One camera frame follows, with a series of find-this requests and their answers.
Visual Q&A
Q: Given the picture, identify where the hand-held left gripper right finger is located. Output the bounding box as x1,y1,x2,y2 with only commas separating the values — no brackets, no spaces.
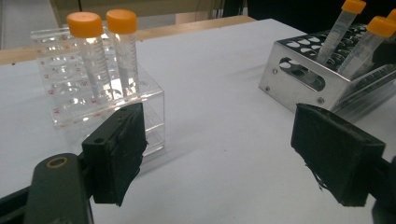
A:
290,103,387,207

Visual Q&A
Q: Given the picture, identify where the clear acrylic tube rack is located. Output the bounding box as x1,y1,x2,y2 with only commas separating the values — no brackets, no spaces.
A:
30,26,166,157

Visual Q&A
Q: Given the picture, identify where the orange-capped clear test tube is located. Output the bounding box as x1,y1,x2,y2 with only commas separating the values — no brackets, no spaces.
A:
316,0,367,64
66,11,115,102
337,16,396,80
106,8,140,97

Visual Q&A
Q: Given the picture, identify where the perforated metal tube rack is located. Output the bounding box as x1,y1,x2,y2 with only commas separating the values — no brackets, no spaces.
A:
258,22,396,120

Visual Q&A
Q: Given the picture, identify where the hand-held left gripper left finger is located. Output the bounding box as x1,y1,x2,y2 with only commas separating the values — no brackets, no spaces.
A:
81,102,148,207

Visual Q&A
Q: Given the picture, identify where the black curtain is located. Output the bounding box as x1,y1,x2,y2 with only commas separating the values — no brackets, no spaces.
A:
247,0,396,35

